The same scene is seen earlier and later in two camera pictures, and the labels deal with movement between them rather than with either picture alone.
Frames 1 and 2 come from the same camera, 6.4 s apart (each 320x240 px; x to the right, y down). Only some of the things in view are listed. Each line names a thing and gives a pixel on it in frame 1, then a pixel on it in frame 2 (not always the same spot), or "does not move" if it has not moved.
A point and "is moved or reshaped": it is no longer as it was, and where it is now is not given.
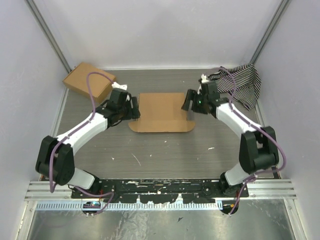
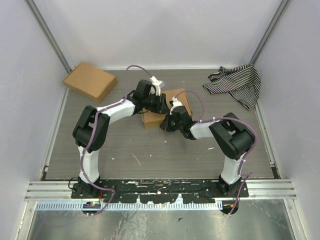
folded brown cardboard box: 100,85 does not move
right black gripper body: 198,103 to 171,124
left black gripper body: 126,111 to 153,103
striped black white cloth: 248,83 does not move
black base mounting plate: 159,190 does not move
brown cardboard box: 161,112 is moved or reshaped
